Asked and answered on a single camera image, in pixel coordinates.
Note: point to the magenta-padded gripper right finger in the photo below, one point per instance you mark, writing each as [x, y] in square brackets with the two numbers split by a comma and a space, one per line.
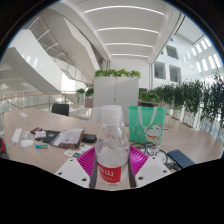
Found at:
[151, 170]

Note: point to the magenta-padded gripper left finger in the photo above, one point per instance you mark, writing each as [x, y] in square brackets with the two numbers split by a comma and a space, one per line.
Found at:
[71, 171]

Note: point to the clear red-labelled water bottle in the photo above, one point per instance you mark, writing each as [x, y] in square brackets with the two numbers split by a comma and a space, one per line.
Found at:
[111, 150]

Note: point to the colourful sticker sheet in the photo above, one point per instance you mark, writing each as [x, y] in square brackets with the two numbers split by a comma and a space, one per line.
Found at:
[75, 151]

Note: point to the open paper notebook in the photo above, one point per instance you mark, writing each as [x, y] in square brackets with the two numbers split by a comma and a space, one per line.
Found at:
[68, 137]

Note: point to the black power adapter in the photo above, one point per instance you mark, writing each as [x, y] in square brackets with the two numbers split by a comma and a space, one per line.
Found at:
[89, 138]

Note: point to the small teal stick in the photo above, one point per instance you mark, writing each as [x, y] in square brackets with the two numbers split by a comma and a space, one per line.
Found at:
[41, 146]

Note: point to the green cat-print tote bag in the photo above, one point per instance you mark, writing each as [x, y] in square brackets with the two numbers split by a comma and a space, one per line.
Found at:
[141, 130]

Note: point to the black folder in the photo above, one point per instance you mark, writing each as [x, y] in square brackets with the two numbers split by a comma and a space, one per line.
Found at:
[50, 136]

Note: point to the small white card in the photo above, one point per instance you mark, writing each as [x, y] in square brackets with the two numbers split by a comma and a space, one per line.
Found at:
[40, 134]

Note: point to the white computer mouse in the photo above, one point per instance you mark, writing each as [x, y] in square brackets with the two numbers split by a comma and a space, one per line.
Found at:
[26, 143]

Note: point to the red and black phone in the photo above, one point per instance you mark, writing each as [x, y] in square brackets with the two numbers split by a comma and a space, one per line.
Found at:
[36, 130]

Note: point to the small white gadget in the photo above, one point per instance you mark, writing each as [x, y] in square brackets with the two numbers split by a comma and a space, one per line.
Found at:
[26, 135]

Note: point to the white chair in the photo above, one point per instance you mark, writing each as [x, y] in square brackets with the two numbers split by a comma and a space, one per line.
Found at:
[96, 115]

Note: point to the black chair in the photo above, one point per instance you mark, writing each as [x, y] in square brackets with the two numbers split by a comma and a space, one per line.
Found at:
[60, 109]

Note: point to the low planter box with plants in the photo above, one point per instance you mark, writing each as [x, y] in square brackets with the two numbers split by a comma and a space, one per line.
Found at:
[149, 96]

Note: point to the red chair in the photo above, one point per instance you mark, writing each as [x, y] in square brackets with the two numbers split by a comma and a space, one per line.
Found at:
[1, 146]

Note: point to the planter with green plants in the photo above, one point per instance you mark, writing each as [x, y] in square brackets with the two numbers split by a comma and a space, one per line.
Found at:
[89, 92]

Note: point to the long hedge of green plants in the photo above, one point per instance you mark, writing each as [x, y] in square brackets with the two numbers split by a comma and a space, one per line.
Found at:
[190, 96]

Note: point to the white cabinet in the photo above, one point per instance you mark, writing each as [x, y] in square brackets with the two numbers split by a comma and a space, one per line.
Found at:
[115, 91]

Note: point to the green plants atop cabinet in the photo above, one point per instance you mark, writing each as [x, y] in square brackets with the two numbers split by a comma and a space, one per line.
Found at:
[116, 73]

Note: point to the ceiling light strips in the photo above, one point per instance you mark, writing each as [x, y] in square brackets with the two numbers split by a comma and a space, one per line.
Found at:
[128, 29]

